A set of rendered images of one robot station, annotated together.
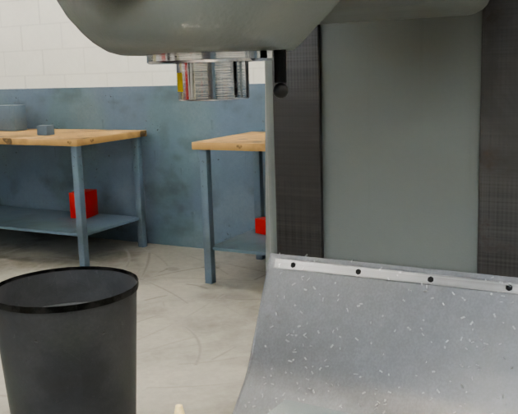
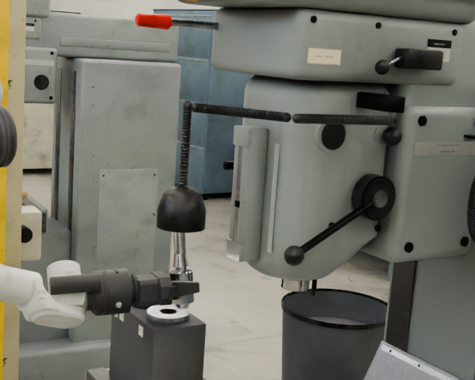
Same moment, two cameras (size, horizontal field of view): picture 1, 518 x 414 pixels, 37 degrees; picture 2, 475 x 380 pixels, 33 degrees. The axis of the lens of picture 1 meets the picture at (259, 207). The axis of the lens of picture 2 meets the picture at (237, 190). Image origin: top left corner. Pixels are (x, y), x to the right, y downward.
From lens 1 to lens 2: 0.93 m
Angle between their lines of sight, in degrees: 27
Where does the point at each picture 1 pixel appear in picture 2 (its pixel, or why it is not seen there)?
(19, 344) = (293, 341)
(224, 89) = (294, 287)
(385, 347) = not seen: outside the picture
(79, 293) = (351, 313)
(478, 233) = not seen: outside the picture
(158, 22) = (262, 269)
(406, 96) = (454, 277)
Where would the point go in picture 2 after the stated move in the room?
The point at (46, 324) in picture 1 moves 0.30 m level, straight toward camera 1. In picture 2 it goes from (314, 332) to (304, 360)
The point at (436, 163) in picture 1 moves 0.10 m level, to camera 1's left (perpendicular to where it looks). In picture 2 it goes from (463, 318) to (411, 307)
